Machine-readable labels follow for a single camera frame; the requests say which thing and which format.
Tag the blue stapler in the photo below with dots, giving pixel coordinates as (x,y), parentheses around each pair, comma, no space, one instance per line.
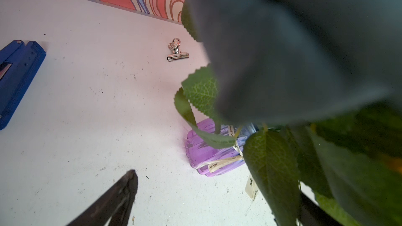
(19,64)

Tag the purple glass vase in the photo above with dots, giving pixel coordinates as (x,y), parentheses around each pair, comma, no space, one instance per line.
(199,152)

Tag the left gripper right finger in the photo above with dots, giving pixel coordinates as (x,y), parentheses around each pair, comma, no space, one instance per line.
(311,215)

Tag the dusty blue rose bunch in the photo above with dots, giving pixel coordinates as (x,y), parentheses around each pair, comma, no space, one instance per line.
(322,81)

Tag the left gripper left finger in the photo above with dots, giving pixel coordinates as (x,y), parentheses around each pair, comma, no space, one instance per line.
(113,208)

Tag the silver bulldog clip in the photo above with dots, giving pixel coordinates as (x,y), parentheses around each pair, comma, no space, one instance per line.
(175,48)

